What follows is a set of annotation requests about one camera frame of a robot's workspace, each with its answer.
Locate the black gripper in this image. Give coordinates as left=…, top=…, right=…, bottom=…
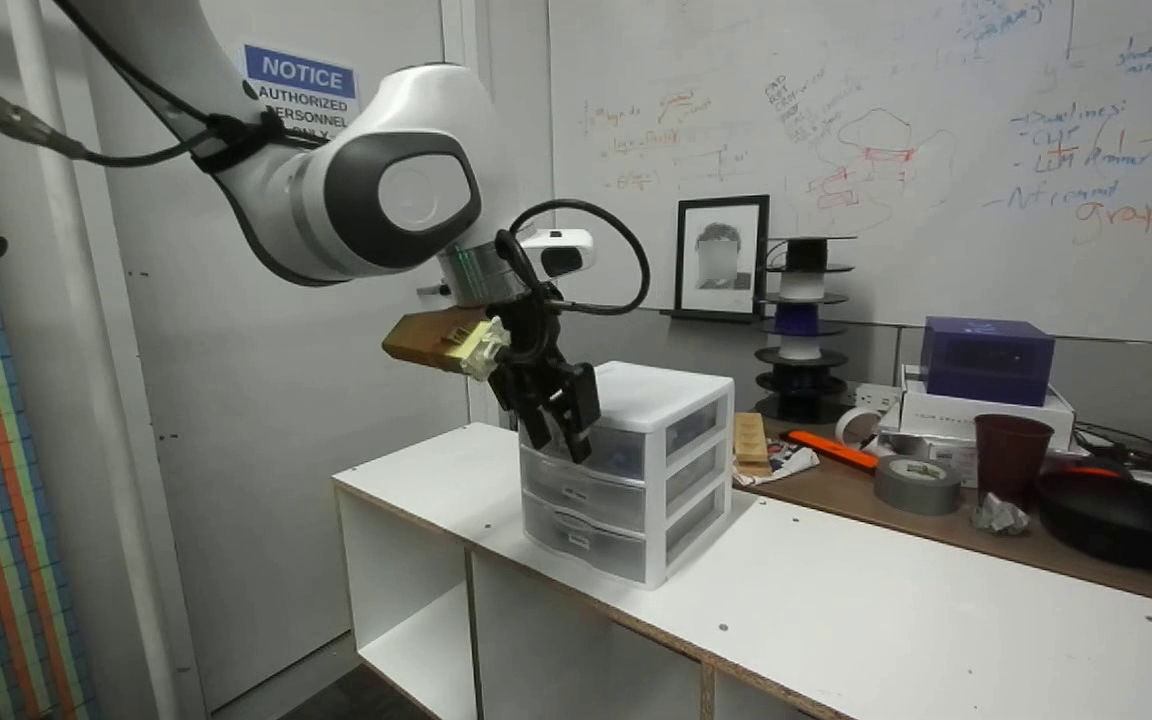
left=475, top=293, right=604, bottom=469

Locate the translucent drawer holding small parts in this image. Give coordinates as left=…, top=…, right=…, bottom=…
left=518, top=397, right=734, bottom=489

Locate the translucent plastic drawer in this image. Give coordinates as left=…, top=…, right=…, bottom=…
left=518, top=441, right=734, bottom=534
left=519, top=478, right=734, bottom=585

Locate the tan taped wrist block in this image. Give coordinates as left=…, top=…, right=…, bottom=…
left=381, top=298, right=518, bottom=381

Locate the light wooden block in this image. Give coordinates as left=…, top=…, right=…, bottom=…
left=727, top=409, right=775, bottom=474

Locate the white paper sheet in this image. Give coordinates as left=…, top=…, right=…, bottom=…
left=734, top=441, right=823, bottom=489

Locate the black framed portrait picture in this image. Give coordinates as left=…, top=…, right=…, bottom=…
left=670, top=192, right=775, bottom=324

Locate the stacked filament spools tower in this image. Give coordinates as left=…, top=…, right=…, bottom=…
left=748, top=231, right=860, bottom=429

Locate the orange utility knife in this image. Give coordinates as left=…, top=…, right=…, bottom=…
left=783, top=425, right=886, bottom=474

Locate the white tape roll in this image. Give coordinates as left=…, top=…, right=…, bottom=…
left=833, top=404, right=891, bottom=453

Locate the white cubby shelf unit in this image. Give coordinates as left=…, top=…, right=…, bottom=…
left=328, top=416, right=1152, bottom=720

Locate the brown wooden desk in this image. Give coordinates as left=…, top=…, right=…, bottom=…
left=734, top=421, right=1152, bottom=630

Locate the whiteboard with writing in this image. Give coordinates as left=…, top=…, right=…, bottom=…
left=544, top=0, right=1152, bottom=352

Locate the white cardboard box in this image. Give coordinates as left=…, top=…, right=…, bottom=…
left=896, top=374, right=1080, bottom=459

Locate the purple box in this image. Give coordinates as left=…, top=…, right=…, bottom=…
left=922, top=311, right=1059, bottom=409

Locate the blue notice sign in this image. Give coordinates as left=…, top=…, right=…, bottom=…
left=239, top=40, right=364, bottom=120

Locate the crumpled foil piece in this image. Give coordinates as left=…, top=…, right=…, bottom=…
left=971, top=489, right=1035, bottom=540

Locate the dark red cup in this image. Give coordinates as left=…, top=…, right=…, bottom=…
left=971, top=412, right=1059, bottom=510

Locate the white PVC pole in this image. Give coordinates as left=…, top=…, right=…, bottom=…
left=0, top=0, right=192, bottom=720

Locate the black round pan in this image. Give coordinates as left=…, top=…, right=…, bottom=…
left=1034, top=456, right=1152, bottom=577

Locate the white mini drawer cabinet frame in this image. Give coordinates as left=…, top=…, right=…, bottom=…
left=518, top=354, right=742, bottom=590

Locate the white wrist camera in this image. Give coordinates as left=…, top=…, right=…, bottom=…
left=518, top=222, right=601, bottom=279

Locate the grey duct tape roll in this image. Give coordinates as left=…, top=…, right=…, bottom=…
left=874, top=453, right=969, bottom=520

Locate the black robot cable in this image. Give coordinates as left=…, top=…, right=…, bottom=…
left=0, top=59, right=657, bottom=320

